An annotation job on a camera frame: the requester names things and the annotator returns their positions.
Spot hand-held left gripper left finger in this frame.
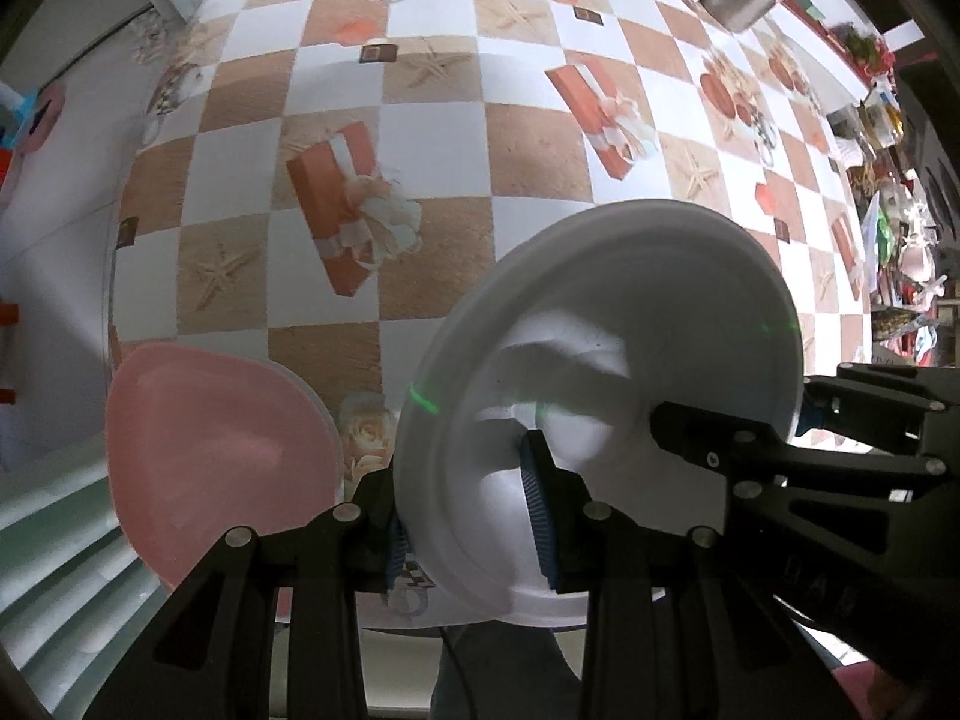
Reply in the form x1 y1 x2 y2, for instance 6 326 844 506
82 469 410 720

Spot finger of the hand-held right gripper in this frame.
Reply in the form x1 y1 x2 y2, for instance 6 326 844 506
649 401 960 550
799 364 960 460

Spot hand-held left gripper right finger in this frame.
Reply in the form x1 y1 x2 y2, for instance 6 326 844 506
517 427 860 720

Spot pink square plate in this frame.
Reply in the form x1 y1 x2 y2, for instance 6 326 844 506
105 341 340 595

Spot large white bowl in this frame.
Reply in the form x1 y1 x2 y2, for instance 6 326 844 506
394 199 805 627

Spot person's legs in jeans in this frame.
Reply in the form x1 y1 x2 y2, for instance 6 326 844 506
430 615 584 720

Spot pile of assorted goods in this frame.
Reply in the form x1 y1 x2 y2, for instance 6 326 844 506
825 22 960 365

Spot pale green pleated curtain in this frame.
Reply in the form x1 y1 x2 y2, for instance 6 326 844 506
0 435 175 691

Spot checkered printed tablecloth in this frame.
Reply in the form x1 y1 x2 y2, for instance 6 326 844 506
109 0 876 632

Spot orange plastic stool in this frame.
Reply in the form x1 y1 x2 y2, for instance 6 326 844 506
0 303 20 404

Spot black cable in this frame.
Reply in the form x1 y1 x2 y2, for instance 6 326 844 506
441 624 482 720

